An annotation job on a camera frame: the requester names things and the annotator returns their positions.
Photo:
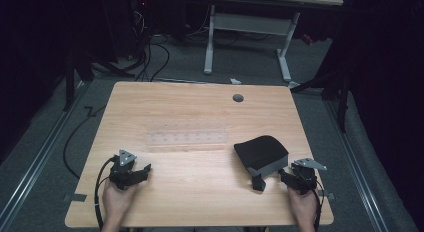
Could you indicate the black metal stand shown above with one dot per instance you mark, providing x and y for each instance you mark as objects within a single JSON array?
[
  {"x": 70, "y": 78},
  {"x": 335, "y": 92}
]

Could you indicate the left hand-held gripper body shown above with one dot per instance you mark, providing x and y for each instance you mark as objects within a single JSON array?
[{"x": 122, "y": 169}]

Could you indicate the transparent plastic ruler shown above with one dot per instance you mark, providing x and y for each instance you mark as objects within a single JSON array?
[{"x": 186, "y": 137}]

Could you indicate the black cloth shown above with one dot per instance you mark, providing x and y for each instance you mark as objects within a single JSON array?
[{"x": 261, "y": 155}]

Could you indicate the white-framed wooden desk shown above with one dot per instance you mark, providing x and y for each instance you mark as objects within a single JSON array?
[{"x": 248, "y": 23}]

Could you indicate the small red object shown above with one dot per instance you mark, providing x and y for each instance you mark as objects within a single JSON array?
[{"x": 307, "y": 39}]

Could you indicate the white paper scrap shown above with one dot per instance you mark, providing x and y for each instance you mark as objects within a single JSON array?
[{"x": 235, "y": 81}]

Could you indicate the person's right hand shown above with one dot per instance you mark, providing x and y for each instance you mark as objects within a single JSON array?
[{"x": 302, "y": 207}]

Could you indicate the metal floor rail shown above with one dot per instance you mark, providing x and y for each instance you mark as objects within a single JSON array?
[
  {"x": 36, "y": 162},
  {"x": 358, "y": 165}
]

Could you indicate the person's left hand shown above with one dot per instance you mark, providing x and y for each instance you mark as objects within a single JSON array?
[{"x": 116, "y": 199}]

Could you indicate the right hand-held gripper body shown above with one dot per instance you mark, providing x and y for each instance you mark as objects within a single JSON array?
[{"x": 305, "y": 177}]

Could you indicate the grey tape strip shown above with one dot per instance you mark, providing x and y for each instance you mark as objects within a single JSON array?
[
  {"x": 75, "y": 197},
  {"x": 328, "y": 194}
]

